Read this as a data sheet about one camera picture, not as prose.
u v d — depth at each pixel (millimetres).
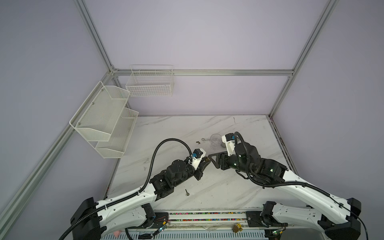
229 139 592
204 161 706
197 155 583
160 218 737
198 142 1046
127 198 463
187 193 821
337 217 391
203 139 1069
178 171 529
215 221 748
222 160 573
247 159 463
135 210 604
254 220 730
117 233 684
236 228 698
